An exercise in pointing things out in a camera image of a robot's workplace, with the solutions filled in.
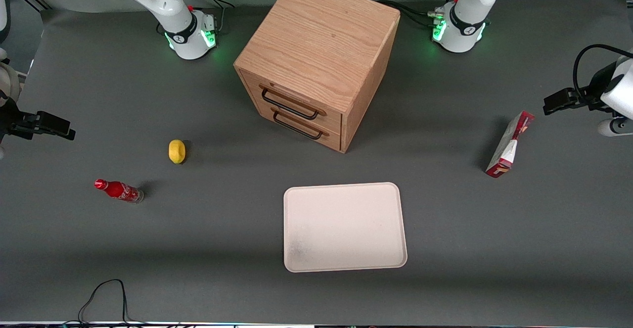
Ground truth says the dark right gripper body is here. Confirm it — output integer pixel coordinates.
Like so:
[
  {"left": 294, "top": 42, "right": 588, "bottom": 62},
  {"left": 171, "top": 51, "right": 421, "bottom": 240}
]
[{"left": 0, "top": 93, "right": 12, "bottom": 139}]

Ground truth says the red cookie box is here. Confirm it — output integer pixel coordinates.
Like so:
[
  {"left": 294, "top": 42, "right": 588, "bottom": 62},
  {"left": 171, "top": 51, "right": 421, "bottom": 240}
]
[{"left": 485, "top": 111, "right": 536, "bottom": 179}]

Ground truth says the beige rectangular tray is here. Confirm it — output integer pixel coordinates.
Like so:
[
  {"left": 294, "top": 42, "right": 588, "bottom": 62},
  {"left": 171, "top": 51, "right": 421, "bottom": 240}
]
[{"left": 283, "top": 182, "right": 408, "bottom": 273}]

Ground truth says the red cola bottle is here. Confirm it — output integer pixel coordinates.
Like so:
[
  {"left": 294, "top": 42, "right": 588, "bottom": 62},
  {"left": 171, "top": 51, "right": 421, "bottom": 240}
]
[{"left": 94, "top": 179, "right": 144, "bottom": 204}]

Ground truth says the dark grey table mat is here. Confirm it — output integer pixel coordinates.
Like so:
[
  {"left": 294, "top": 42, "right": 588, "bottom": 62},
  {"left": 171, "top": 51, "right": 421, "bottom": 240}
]
[{"left": 0, "top": 0, "right": 633, "bottom": 325}]

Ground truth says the plain wooden drawer front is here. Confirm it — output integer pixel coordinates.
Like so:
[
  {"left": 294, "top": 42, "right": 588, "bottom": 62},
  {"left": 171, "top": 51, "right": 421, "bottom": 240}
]
[{"left": 255, "top": 101, "right": 343, "bottom": 153}]

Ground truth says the wooden two-drawer cabinet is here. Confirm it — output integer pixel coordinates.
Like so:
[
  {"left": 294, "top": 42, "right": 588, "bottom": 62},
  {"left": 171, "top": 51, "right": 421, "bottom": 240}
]
[{"left": 233, "top": 0, "right": 401, "bottom": 154}]

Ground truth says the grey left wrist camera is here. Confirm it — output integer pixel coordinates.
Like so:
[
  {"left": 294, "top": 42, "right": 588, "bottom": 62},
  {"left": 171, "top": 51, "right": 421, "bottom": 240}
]
[{"left": 597, "top": 117, "right": 633, "bottom": 137}]

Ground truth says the thin black looped cable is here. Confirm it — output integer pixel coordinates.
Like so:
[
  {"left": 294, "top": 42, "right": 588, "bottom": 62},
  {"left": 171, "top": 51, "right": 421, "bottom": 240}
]
[{"left": 77, "top": 279, "right": 149, "bottom": 327}]

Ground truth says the black cable at left arm base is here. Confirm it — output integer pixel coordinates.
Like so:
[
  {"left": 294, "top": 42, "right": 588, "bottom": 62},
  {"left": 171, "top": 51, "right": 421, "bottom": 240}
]
[{"left": 377, "top": 0, "right": 446, "bottom": 29}]

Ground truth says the black cable at arm base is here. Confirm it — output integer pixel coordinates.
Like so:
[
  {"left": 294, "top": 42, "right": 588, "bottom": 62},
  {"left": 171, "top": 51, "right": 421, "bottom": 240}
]
[
  {"left": 377, "top": 0, "right": 446, "bottom": 29},
  {"left": 188, "top": 0, "right": 236, "bottom": 36}
]

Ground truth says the black cable at right arm base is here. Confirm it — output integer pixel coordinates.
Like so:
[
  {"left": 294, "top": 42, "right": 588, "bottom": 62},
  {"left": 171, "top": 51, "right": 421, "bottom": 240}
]
[{"left": 188, "top": 0, "right": 236, "bottom": 36}]

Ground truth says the long black drawer handle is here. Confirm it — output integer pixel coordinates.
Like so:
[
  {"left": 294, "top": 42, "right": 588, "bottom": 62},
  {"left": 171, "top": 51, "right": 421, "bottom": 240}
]
[{"left": 260, "top": 86, "right": 327, "bottom": 121}]

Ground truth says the short black drawer handle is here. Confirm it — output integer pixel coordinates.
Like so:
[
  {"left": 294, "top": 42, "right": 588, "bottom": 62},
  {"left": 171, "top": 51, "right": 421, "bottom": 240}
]
[{"left": 271, "top": 107, "right": 330, "bottom": 141}]

